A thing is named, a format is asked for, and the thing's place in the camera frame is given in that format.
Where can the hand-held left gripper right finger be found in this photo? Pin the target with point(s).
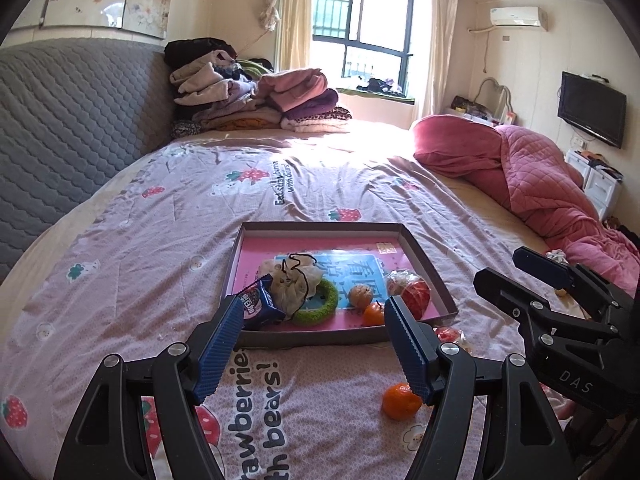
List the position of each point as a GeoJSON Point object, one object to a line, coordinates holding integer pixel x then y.
{"type": "Point", "coordinates": [407, 350]}

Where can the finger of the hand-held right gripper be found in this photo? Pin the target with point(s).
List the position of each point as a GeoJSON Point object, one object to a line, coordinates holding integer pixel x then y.
{"type": "Point", "coordinates": [542, 267]}
{"type": "Point", "coordinates": [505, 292]}

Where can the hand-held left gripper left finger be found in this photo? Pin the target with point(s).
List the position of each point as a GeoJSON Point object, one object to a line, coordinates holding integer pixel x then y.
{"type": "Point", "coordinates": [217, 355]}

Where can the orange tangerine with stem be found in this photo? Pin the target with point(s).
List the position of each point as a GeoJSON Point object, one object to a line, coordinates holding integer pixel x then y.
{"type": "Point", "coordinates": [372, 316]}

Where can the blue snack packet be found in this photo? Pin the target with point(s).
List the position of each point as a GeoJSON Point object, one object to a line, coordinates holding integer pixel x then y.
{"type": "Point", "coordinates": [260, 305]}

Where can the walnut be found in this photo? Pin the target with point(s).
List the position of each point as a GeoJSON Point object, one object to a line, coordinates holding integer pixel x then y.
{"type": "Point", "coordinates": [360, 296]}

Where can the shallow grey cardboard box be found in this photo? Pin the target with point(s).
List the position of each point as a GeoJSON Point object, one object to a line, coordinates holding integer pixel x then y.
{"type": "Point", "coordinates": [310, 337]}

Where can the red net-wrapped ball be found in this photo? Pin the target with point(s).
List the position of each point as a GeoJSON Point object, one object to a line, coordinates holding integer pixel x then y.
{"type": "Point", "coordinates": [415, 295]}

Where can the pink quilted blanket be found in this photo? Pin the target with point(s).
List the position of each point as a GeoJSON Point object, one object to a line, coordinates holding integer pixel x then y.
{"type": "Point", "coordinates": [540, 185]}

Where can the white plastic drawer unit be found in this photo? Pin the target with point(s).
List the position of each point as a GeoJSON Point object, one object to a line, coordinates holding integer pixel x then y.
{"type": "Point", "coordinates": [595, 185]}

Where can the pink and blue book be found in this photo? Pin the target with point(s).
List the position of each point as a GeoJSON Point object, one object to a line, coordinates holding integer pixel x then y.
{"type": "Point", "coordinates": [350, 255]}

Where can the printed pink bedsheet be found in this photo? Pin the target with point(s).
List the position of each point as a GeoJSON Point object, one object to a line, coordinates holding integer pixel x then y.
{"type": "Point", "coordinates": [150, 240]}

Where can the pink pillow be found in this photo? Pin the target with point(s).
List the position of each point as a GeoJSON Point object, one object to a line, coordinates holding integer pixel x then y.
{"type": "Point", "coordinates": [450, 145]}

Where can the black flat television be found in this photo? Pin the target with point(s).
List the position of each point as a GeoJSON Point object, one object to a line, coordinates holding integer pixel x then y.
{"type": "Point", "coordinates": [592, 110]}

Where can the cluttered white dressing table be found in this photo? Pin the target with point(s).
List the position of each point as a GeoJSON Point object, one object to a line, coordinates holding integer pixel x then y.
{"type": "Point", "coordinates": [470, 110]}

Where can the dark clothes on windowsill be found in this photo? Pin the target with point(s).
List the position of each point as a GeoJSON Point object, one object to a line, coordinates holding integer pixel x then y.
{"type": "Point", "coordinates": [380, 85]}

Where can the cream curtain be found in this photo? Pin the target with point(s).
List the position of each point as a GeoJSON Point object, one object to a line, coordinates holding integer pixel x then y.
{"type": "Point", "coordinates": [440, 45]}
{"type": "Point", "coordinates": [287, 10]}

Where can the white air conditioner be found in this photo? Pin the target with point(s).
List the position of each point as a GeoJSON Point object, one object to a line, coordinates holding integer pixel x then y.
{"type": "Point", "coordinates": [517, 17]}

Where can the pile of folded clothes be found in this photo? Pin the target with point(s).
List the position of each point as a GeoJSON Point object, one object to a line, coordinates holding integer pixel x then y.
{"type": "Point", "coordinates": [240, 95]}

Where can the grey quilted headboard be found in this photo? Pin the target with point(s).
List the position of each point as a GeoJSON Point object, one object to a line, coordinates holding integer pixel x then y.
{"type": "Point", "coordinates": [65, 125]}

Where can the black-framed window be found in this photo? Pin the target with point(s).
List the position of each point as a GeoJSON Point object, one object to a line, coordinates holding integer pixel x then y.
{"type": "Point", "coordinates": [385, 15]}

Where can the white curved metal frame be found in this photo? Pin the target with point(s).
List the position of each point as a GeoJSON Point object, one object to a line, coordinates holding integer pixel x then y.
{"type": "Point", "coordinates": [495, 82]}

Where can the painted wall art panels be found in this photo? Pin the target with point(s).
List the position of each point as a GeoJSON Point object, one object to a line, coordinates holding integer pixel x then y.
{"type": "Point", "coordinates": [100, 0]}

